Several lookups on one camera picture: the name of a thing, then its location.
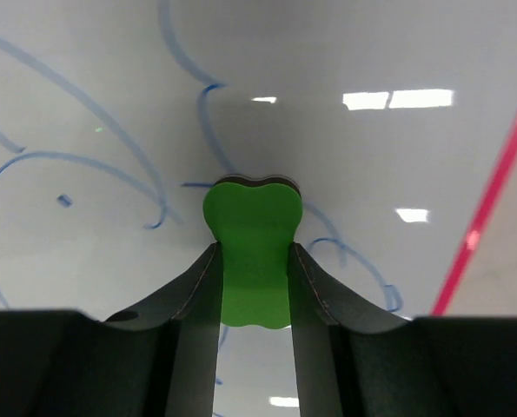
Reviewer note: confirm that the pink framed whiteboard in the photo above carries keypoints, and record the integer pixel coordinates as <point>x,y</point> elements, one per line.
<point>397,120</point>

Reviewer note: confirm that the green whiteboard eraser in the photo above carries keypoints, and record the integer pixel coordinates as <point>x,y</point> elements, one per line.
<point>255,221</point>

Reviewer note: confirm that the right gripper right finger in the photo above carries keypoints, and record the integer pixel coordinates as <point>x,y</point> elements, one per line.
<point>353,358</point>

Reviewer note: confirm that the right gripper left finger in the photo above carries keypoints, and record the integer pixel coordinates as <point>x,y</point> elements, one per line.
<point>154,358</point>

